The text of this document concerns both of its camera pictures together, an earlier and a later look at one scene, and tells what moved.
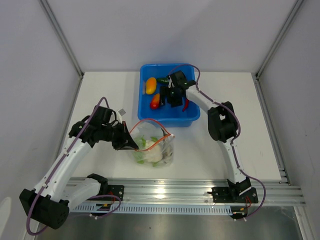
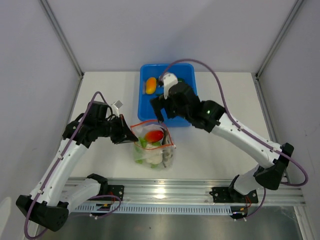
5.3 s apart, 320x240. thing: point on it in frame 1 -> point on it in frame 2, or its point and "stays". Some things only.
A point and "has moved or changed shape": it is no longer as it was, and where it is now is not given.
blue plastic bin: [168, 115] stays
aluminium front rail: [274, 193] stays
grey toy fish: [167, 156] has moved or changed shape
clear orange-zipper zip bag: [155, 144] stays
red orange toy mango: [155, 101] has moved or changed shape
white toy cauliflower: [153, 151] stays
